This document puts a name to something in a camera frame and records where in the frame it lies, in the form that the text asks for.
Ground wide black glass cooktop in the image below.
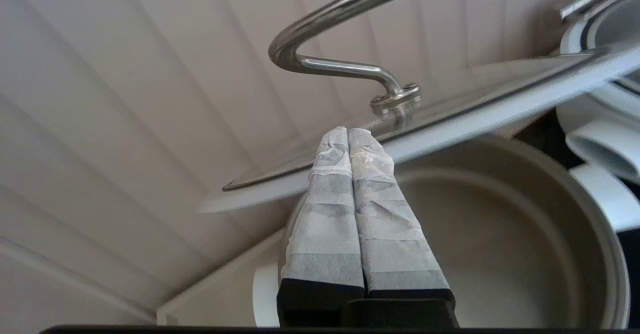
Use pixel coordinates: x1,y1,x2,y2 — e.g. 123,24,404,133
514,108,640,329

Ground white round cooking pot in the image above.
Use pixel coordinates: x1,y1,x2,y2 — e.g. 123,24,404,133
556,81,640,185
252,134,640,330

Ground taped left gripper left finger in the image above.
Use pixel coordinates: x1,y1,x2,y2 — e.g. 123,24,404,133
276,126,367,327

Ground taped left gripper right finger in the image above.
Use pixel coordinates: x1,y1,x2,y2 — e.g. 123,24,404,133
347,128,458,327

